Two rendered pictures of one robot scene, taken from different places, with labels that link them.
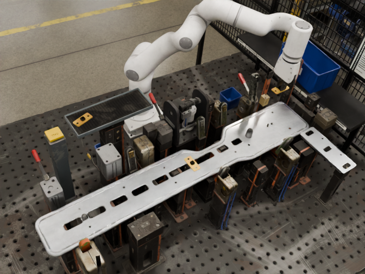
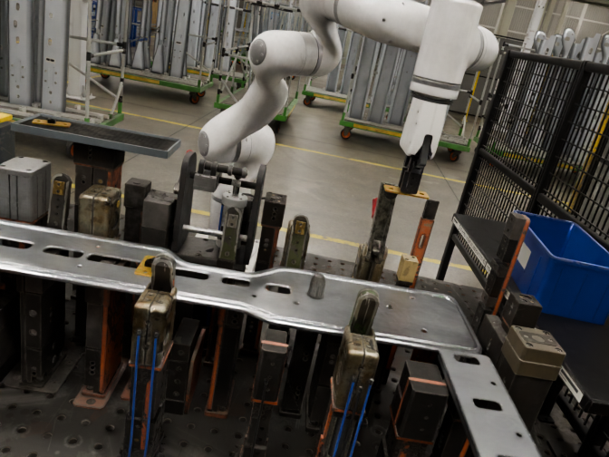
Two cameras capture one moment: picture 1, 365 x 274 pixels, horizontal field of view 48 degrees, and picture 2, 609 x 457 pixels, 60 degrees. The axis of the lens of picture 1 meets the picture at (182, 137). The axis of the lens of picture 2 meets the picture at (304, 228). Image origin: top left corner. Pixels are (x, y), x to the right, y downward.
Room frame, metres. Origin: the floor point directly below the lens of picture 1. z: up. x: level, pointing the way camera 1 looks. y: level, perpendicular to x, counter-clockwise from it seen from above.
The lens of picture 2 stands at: (0.59, -0.85, 1.51)
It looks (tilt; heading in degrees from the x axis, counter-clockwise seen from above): 21 degrees down; 36
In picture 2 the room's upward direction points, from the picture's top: 11 degrees clockwise
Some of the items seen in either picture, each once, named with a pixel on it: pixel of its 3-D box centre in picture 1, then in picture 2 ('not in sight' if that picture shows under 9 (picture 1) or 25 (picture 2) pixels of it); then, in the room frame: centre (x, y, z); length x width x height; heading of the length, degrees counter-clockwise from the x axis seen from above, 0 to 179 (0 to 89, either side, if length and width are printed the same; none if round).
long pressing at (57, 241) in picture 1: (189, 167); (138, 267); (1.15, -0.05, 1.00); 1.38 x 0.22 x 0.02; 130
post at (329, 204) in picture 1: (333, 184); not in sight; (1.27, -0.78, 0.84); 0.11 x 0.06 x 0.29; 40
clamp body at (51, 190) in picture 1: (57, 210); not in sight; (0.92, 0.50, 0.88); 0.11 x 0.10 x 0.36; 40
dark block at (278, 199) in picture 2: (201, 128); (262, 276); (1.48, -0.09, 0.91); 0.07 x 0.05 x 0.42; 40
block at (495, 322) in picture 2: (297, 128); (478, 387); (1.62, -0.63, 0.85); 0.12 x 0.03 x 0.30; 40
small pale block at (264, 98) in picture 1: (257, 120); (391, 326); (1.61, -0.40, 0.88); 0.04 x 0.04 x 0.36; 40
